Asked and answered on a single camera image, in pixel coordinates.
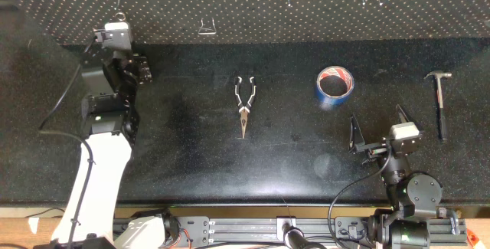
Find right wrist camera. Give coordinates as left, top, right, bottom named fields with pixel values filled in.
left=388, top=121, right=420, bottom=141

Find orange tag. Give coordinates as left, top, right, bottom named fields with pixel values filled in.
left=466, top=228, right=482, bottom=248

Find mounting rail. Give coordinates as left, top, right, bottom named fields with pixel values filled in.
left=113, top=206, right=470, bottom=249

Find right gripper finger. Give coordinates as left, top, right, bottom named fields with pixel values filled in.
left=395, top=103, right=423, bottom=133
left=348, top=113, right=367, bottom=153

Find black pegboard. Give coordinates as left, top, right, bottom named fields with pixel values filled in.
left=0, top=0, right=490, bottom=46

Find black and white pliers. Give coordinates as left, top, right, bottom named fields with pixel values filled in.
left=234, top=75, right=257, bottom=139

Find hammer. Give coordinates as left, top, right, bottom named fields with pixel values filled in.
left=423, top=70, right=453, bottom=143

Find black cable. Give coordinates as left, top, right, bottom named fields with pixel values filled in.
left=327, top=147, right=394, bottom=249
left=37, top=36, right=96, bottom=165

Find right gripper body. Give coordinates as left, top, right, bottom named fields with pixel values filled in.
left=348, top=133, right=423, bottom=165

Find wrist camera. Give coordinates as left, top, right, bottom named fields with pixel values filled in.
left=93, top=21, right=134, bottom=51
left=388, top=121, right=420, bottom=141

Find roll of blue tape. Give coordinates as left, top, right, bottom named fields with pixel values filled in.
left=315, top=65, right=355, bottom=107

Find thin black wire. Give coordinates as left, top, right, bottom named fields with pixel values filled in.
left=23, top=206, right=65, bottom=220

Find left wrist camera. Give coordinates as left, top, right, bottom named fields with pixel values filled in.
left=93, top=21, right=134, bottom=51

